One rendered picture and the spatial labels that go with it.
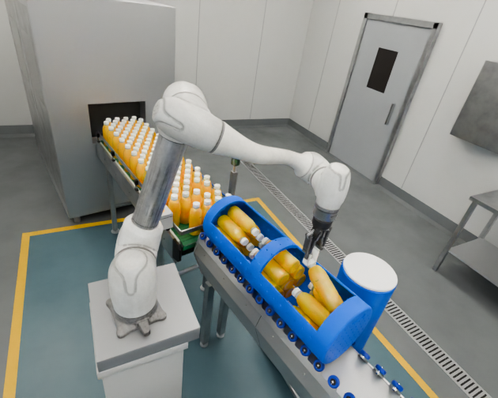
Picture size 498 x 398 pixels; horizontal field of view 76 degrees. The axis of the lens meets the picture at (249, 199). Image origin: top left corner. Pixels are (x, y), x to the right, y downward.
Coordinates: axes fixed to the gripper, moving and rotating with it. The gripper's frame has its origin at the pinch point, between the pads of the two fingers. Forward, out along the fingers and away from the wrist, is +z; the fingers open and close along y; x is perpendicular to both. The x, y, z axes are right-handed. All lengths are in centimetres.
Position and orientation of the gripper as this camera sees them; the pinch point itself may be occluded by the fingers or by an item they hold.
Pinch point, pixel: (311, 256)
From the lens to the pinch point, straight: 135.3
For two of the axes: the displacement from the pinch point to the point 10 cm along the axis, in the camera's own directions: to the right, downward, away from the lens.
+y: 8.0, -2.2, 5.6
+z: -1.4, 8.4, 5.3
